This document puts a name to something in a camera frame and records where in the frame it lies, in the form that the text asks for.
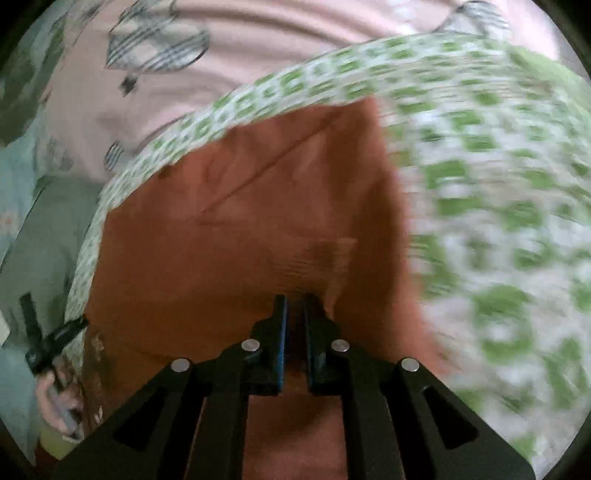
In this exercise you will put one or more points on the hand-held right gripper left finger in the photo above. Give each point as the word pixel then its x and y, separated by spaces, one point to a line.
pixel 281 344

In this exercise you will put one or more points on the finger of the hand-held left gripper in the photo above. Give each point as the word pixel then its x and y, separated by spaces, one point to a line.
pixel 64 334
pixel 31 318

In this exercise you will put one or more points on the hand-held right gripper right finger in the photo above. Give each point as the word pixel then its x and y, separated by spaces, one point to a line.
pixel 308 344

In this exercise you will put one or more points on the rust orange garment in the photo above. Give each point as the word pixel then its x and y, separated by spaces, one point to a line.
pixel 221 240

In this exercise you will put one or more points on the person's left hand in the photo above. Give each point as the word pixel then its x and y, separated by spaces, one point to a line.
pixel 57 406

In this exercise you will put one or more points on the grey green cloth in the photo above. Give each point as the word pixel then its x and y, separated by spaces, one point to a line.
pixel 46 240

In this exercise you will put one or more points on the light blue printed cloth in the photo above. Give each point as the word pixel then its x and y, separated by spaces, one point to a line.
pixel 21 175

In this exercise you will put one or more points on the dark green cloth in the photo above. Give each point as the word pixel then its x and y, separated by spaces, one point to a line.
pixel 27 78

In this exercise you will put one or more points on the green patterned white cloth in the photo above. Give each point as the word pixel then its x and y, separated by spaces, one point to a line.
pixel 489 184

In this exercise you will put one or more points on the pink balloon print blanket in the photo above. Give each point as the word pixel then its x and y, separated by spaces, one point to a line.
pixel 258 50

